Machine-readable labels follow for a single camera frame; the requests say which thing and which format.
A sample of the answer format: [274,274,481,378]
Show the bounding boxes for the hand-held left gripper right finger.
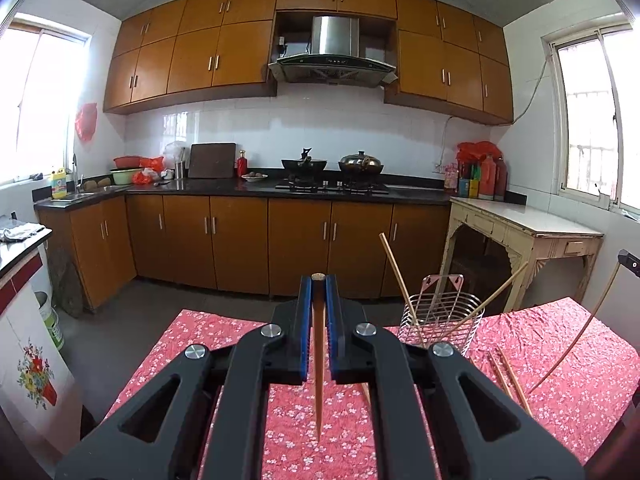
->
[325,275,586,480]

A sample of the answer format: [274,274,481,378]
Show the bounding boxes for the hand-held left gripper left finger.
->
[55,275,314,480]

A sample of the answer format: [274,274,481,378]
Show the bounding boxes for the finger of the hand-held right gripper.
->
[618,249,640,277]

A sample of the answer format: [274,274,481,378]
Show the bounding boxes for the metal wire chopstick holder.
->
[401,274,486,357]

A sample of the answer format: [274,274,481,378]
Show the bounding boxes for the red floral tablecloth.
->
[100,296,640,480]

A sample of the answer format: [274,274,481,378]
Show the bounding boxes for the orange wooden base cabinets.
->
[37,194,452,312]

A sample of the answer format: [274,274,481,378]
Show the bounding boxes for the cream wooden side table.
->
[440,195,606,307]

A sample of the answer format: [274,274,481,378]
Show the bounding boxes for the black gas stove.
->
[274,177,391,195]

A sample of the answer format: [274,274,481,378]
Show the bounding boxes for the window with barred view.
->
[541,11,640,213]

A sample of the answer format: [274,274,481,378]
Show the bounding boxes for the dark red bottle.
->
[494,157,509,203]

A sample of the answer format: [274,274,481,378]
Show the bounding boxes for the red plastic jug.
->
[478,154,499,201]

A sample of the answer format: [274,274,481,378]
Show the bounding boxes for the black wok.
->
[280,147,329,175]

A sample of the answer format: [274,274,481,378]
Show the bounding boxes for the dark pot with lid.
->
[338,150,385,177]

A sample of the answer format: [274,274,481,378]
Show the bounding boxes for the black stone countertop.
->
[33,174,527,212]

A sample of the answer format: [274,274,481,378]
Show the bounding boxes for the red bag over bottles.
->
[457,140,503,162]

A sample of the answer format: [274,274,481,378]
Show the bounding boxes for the dark wooden cutting board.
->
[188,143,237,180]

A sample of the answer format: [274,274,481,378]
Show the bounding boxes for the white plastic bag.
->
[164,141,189,179]

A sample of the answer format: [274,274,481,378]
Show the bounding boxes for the green plastic basin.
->
[109,167,147,186]

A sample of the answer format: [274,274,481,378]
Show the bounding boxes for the steel sink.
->
[64,184,132,202]

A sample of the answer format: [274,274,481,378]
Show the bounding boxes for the white green bucket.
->
[36,292,66,352]

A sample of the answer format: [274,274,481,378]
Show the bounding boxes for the white cabinet with flower sticker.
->
[0,227,85,463]

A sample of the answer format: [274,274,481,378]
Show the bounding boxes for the yellow dish soap bottle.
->
[51,166,70,201]

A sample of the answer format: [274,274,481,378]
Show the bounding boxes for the steel range hood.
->
[267,15,399,86]

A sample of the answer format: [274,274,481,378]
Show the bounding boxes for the white cloth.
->
[0,224,47,244]

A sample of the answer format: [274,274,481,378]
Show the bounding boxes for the window over sink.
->
[0,16,94,188]

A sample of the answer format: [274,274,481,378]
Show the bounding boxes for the white wall cable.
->
[433,57,552,173]

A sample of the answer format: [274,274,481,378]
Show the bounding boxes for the orange wooden wall cabinets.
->
[103,0,515,126]

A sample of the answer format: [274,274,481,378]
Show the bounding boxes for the red bag on wall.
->
[74,102,99,142]

